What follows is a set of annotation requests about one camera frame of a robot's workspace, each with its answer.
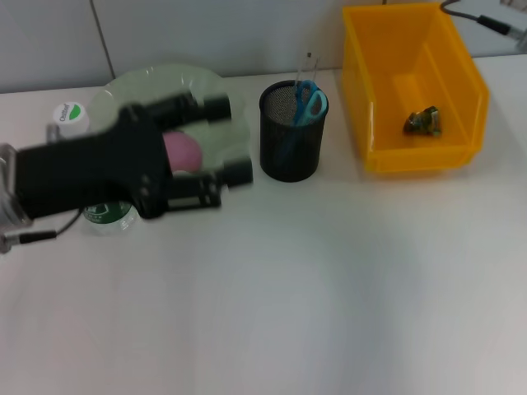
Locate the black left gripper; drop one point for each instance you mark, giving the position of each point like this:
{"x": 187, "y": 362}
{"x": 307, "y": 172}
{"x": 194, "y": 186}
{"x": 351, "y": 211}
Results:
{"x": 90, "y": 173}

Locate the blue scissors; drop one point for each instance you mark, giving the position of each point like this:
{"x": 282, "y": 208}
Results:
{"x": 306, "y": 109}

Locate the clear plastic ruler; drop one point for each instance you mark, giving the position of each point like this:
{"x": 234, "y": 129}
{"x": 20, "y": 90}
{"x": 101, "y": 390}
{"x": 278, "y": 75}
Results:
{"x": 306, "y": 70}

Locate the clear green-label water bottle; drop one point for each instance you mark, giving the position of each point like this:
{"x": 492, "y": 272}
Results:
{"x": 70, "y": 117}

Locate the green plastic wrapper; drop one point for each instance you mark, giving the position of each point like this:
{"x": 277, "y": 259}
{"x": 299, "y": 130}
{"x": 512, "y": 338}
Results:
{"x": 422, "y": 122}

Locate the black mesh pen holder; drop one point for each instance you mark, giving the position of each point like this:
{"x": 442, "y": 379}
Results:
{"x": 288, "y": 160}

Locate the green glass fruit bowl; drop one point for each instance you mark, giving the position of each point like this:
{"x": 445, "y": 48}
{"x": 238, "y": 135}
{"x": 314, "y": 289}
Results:
{"x": 123, "y": 88}

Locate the silver cylindrical wrist stub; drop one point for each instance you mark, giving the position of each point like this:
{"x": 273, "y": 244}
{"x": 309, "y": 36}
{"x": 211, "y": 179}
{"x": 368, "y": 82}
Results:
{"x": 52, "y": 132}

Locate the yellow plastic bin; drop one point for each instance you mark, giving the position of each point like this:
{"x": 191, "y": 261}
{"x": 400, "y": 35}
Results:
{"x": 411, "y": 61}

